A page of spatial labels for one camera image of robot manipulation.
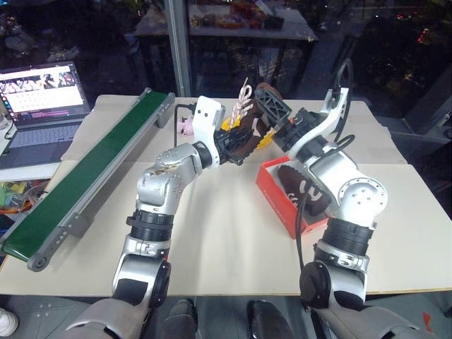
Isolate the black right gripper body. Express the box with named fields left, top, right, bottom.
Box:
left=274, top=108, right=321, bottom=153

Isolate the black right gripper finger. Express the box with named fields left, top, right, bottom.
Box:
left=255, top=88, right=292, bottom=126

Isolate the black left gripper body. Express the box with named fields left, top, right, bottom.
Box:
left=215, top=129, right=245, bottom=167

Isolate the brown shoe with pink laces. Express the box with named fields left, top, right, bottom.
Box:
left=220, top=76, right=283, bottom=165

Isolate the red shoebox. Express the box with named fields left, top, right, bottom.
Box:
left=254, top=157, right=331, bottom=239

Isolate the pink toy figure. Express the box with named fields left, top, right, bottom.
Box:
left=177, top=116, right=195, bottom=137

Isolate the brown shoe with white print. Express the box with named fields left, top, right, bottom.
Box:
left=277, top=165, right=333, bottom=216

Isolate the grey cluttered table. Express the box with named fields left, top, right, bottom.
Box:
left=136, top=0, right=319, bottom=96

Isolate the small black box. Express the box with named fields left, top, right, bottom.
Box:
left=263, top=14, right=285, bottom=30

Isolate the grey metal pole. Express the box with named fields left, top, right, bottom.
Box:
left=165, top=0, right=194, bottom=97

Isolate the green conveyor belt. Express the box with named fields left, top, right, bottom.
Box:
left=0, top=88, right=177, bottom=272

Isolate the grey open laptop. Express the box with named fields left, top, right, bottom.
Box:
left=0, top=60, right=92, bottom=170

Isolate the pile of colourful parts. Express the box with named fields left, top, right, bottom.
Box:
left=0, top=179, right=49, bottom=215

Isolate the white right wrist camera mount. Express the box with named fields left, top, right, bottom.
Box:
left=287, top=87, right=350, bottom=158

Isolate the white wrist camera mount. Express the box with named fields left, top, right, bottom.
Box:
left=190, top=95, right=227, bottom=167
left=287, top=87, right=350, bottom=158

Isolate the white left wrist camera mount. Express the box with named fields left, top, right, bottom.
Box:
left=190, top=95, right=227, bottom=167

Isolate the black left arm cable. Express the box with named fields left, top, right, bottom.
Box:
left=172, top=102, right=198, bottom=148

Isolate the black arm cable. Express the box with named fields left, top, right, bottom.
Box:
left=295, top=58, right=356, bottom=273
left=172, top=102, right=198, bottom=148

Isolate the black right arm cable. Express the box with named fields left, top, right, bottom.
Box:
left=295, top=58, right=356, bottom=273

